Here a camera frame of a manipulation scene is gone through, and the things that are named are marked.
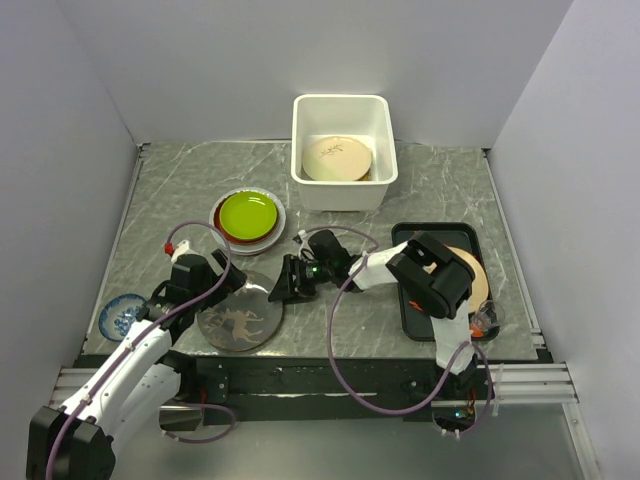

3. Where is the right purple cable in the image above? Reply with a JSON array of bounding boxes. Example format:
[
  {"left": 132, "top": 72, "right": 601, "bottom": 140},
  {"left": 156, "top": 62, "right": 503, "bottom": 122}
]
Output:
[{"left": 299, "top": 225, "right": 496, "bottom": 441}]

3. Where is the glass plate with deer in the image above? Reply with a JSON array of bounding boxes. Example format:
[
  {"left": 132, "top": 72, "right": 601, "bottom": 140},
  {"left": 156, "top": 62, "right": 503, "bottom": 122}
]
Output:
[{"left": 196, "top": 271, "right": 284, "bottom": 353}]

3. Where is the peach plate with bird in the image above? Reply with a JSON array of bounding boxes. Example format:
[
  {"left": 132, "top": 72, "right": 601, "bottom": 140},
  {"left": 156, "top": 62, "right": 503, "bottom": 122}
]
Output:
[{"left": 447, "top": 246, "right": 490, "bottom": 313}]

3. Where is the cream plate with branch motif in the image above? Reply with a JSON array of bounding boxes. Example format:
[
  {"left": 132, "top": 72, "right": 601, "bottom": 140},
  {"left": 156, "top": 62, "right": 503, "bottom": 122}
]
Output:
[{"left": 302, "top": 136, "right": 373, "bottom": 182}]

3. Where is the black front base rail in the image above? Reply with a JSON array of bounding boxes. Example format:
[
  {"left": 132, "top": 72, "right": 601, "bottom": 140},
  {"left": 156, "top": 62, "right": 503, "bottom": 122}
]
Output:
[{"left": 74, "top": 352, "right": 496, "bottom": 426}]

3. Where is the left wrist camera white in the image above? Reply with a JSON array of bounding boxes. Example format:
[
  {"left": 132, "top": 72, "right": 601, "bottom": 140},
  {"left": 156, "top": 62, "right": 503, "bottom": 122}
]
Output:
[{"left": 164, "top": 239, "right": 196, "bottom": 264}]

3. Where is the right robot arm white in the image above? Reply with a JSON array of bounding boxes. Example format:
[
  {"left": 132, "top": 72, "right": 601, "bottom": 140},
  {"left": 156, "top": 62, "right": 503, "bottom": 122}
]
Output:
[{"left": 268, "top": 227, "right": 477, "bottom": 398}]

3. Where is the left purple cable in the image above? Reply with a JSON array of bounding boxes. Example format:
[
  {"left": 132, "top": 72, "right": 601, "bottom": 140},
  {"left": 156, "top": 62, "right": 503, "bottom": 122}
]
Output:
[{"left": 44, "top": 219, "right": 240, "bottom": 480}]

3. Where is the lime green plate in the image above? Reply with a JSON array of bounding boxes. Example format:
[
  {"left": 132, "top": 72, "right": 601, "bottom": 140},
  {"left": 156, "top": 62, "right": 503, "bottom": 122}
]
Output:
[{"left": 219, "top": 191, "right": 278, "bottom": 241}]

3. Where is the pale grey large plate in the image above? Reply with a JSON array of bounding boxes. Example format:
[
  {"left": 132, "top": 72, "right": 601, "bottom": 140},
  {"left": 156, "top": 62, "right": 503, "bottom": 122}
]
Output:
[{"left": 209, "top": 188, "right": 286, "bottom": 256}]

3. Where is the clear glass cup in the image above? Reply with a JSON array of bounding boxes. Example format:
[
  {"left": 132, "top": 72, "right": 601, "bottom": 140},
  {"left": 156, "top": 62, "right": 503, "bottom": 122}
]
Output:
[{"left": 470, "top": 300, "right": 505, "bottom": 339}]

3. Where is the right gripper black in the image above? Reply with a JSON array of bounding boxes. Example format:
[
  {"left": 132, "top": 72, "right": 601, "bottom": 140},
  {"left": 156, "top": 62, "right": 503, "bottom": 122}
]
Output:
[{"left": 268, "top": 254, "right": 335, "bottom": 306}]

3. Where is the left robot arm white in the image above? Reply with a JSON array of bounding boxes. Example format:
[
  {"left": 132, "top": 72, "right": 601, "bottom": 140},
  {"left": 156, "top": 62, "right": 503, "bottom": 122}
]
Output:
[{"left": 26, "top": 245, "right": 246, "bottom": 479}]

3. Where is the blue and white small dish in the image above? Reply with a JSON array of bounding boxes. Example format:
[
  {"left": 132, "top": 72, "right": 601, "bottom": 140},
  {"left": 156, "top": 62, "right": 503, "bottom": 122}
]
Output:
[{"left": 98, "top": 293, "right": 146, "bottom": 342}]

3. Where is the purple cable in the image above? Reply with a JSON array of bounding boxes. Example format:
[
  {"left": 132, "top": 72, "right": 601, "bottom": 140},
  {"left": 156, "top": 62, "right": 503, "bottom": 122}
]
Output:
[
  {"left": 299, "top": 225, "right": 496, "bottom": 441},
  {"left": 44, "top": 219, "right": 240, "bottom": 480}
]

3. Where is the black rectangular tray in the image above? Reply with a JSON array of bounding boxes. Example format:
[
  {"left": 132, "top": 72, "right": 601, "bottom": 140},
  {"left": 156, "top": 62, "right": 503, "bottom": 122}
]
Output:
[{"left": 391, "top": 222, "right": 486, "bottom": 331}]

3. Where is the red scalloped plate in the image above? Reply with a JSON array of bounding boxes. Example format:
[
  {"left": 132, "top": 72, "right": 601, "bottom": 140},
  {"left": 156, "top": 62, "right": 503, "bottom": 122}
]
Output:
[{"left": 214, "top": 199, "right": 279, "bottom": 247}]

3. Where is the white plastic bin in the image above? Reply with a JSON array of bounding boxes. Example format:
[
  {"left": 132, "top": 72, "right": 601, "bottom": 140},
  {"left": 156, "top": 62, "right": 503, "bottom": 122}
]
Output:
[{"left": 290, "top": 94, "right": 398, "bottom": 211}]

